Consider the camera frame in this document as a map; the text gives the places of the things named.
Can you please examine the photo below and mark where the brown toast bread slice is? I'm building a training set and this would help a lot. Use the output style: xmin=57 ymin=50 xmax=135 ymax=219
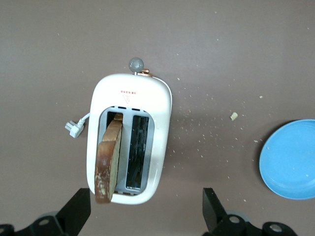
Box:
xmin=94 ymin=113 xmax=124 ymax=205

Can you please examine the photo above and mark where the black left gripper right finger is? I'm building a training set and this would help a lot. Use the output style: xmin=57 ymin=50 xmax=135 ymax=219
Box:
xmin=201 ymin=188 xmax=300 ymax=236

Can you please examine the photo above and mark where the cream white two-slot toaster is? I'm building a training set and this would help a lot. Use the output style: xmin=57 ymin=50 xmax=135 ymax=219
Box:
xmin=85 ymin=57 xmax=173 ymax=206

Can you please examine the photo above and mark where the white toaster power plug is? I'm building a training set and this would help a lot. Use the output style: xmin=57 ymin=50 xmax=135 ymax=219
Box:
xmin=64 ymin=112 xmax=92 ymax=139

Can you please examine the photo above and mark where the blue round plate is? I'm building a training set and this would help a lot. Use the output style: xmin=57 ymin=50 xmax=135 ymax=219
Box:
xmin=257 ymin=119 xmax=315 ymax=200

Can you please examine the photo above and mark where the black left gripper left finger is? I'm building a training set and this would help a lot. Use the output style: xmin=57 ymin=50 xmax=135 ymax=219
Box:
xmin=0 ymin=188 xmax=92 ymax=236

